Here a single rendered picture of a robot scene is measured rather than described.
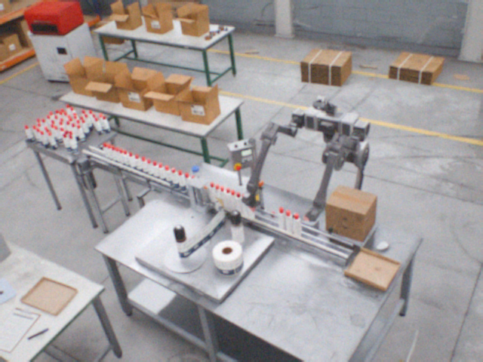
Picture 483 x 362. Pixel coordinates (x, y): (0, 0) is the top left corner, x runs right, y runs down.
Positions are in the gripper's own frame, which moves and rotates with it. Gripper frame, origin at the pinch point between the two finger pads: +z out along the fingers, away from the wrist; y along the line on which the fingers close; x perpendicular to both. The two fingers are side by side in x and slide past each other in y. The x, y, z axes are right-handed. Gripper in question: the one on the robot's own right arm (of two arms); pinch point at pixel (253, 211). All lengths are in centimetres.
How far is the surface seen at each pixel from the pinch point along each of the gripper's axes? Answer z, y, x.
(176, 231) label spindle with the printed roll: -15, -23, -57
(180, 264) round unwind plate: 13, -22, -61
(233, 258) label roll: -0.4, 16.2, -47.2
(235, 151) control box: -43.9, -16.1, 7.7
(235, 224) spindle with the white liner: -7.9, 2.4, -25.3
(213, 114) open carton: 16, -141, 125
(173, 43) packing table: 22, -334, 276
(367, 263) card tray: 19, 88, 10
